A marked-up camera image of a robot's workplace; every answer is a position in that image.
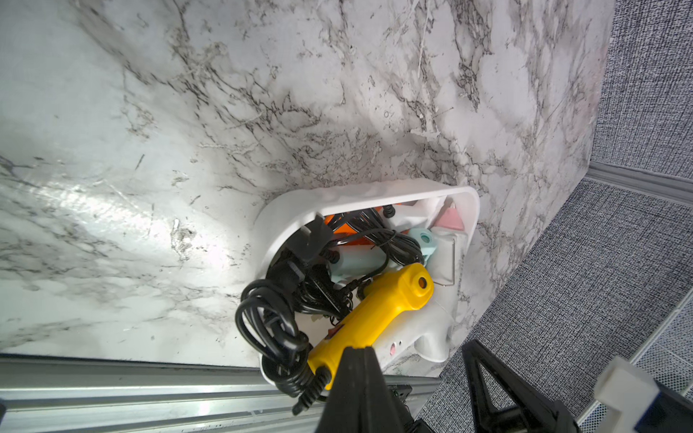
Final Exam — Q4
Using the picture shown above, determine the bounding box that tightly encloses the white pink glue gun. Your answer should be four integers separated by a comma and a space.
373, 200, 468, 369

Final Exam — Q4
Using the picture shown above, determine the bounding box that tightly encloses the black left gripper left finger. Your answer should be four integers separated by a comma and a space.
316, 347, 411, 433

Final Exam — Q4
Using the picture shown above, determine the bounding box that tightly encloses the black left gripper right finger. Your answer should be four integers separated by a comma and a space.
461, 340, 580, 432

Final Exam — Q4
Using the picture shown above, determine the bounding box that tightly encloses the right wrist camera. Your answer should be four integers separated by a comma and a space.
594, 357, 692, 432

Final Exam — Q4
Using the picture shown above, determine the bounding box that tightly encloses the white storage box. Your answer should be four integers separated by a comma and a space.
251, 179, 480, 369

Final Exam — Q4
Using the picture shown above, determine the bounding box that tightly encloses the white orange glue gun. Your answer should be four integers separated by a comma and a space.
380, 198, 445, 232

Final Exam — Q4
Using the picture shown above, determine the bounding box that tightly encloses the yellow black glue gun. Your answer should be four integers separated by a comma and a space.
309, 263, 435, 391

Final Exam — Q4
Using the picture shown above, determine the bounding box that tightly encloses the mint green glue gun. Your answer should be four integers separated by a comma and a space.
330, 228, 439, 284

